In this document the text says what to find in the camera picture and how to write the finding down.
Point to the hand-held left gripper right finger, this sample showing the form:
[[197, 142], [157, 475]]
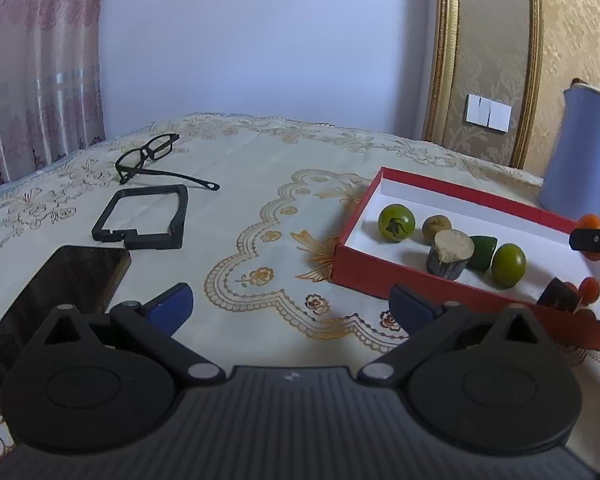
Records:
[[411, 310]]

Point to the green tomato with dark stem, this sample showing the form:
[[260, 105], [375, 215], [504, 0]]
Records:
[[396, 222]]

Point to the small orange tomato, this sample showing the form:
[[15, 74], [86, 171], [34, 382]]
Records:
[[590, 287], [590, 221]]

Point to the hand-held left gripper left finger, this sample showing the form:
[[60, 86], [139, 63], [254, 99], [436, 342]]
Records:
[[172, 306]]

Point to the gold wall moulding frame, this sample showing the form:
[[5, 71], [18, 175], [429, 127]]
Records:
[[445, 60]]

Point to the large dark sugarcane piece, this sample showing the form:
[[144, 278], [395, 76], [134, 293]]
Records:
[[447, 257]]

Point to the oval green tomato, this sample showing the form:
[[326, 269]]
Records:
[[509, 265]]

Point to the cream embroidered tablecloth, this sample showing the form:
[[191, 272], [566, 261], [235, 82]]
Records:
[[250, 180]]

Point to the green cucumber piece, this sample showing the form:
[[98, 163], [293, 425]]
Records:
[[484, 252]]

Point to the black smartphone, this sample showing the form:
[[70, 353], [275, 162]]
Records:
[[65, 280]]

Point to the small brown round fruit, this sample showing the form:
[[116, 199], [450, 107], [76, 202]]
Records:
[[436, 227]]

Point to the black eyeglasses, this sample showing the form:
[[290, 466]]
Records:
[[147, 150]]

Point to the blue electric kettle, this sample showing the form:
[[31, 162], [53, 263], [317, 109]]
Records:
[[585, 160]]

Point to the pink patterned curtain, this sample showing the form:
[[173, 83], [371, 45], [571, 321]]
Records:
[[35, 75]]

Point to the red cardboard box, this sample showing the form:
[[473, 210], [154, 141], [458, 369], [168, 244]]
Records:
[[360, 272]]

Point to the black rectangular plastic frame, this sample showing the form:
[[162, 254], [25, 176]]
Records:
[[150, 241]]

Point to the small dark sugarcane piece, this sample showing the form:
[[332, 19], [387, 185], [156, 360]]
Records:
[[557, 297]]

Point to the white wall light switch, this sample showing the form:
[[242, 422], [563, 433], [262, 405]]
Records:
[[487, 112]]

